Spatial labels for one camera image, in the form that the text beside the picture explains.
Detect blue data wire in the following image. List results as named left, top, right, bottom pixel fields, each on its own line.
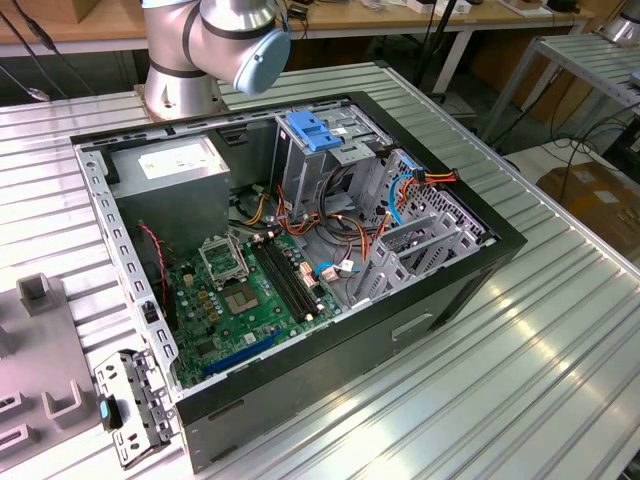
left=386, top=173, right=420, bottom=227

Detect orange power wire black plug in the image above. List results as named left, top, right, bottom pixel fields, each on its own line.
left=362, top=168, right=459, bottom=261

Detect grey metal disk bay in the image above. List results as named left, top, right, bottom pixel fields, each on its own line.
left=349, top=197, right=496, bottom=309

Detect black RAM slot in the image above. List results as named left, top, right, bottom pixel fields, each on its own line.
left=256, top=241, right=308, bottom=322
left=262, top=240, right=314, bottom=320
left=268, top=238, right=321, bottom=319
left=251, top=242, right=303, bottom=324

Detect grey metal drive cage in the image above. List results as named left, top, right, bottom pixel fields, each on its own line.
left=272, top=103, right=397, bottom=224

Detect CPU socket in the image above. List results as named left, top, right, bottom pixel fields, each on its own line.
left=222, top=281, right=262, bottom=318

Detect blue plastic drive latch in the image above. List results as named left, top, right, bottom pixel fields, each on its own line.
left=286, top=109, right=345, bottom=154

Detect black open PC case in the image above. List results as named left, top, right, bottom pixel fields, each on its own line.
left=69, top=90, right=529, bottom=475

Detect metal socket cover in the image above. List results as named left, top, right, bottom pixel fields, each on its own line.
left=198, top=233, right=250, bottom=290

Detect green motherboard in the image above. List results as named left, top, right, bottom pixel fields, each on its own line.
left=167, top=232, right=346, bottom=389

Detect blue expansion slot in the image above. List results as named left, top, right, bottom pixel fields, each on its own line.
left=202, top=333, right=276, bottom=377

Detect grey power supply unit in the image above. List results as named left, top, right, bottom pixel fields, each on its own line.
left=107, top=134, right=232, bottom=261

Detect black case fan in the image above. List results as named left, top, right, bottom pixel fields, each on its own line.
left=133, top=219, right=179, bottom=334

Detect black clip teal tab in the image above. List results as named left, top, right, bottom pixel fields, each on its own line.
left=96, top=393, right=125, bottom=432

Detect large flat cardboard box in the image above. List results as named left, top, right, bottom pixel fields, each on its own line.
left=537, top=162, right=640, bottom=251

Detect grey parts rack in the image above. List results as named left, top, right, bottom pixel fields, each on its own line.
left=0, top=272, right=104, bottom=474

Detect metal slat side table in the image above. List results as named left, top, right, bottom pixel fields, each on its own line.
left=480, top=33, right=640, bottom=146

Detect small brown cardboard box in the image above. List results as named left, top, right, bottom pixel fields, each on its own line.
left=69, top=0, right=109, bottom=24

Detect orange red wire bundle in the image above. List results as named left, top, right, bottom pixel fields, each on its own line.
left=274, top=185, right=371, bottom=261

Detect white plug red wires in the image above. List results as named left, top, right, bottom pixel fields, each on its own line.
left=317, top=259, right=362, bottom=285

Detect black wire bundle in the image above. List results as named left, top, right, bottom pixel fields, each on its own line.
left=319, top=164, right=366, bottom=236

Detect yellow orange wire bundle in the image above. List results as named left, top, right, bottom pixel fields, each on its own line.
left=243, top=193, right=269, bottom=226

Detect red black fan wire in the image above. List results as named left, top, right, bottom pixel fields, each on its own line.
left=136, top=222, right=170, bottom=304

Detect grey metal retainer bracket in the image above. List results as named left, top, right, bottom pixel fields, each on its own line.
left=92, top=348, right=182, bottom=470

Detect cable with silver plug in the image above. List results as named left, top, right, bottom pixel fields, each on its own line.
left=0, top=64, right=51, bottom=101

